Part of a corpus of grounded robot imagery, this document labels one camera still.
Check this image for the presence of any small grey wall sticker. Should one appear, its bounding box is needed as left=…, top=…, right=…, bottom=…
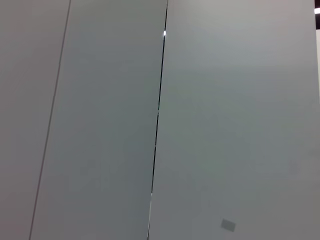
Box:
left=221, top=218, right=237, bottom=233

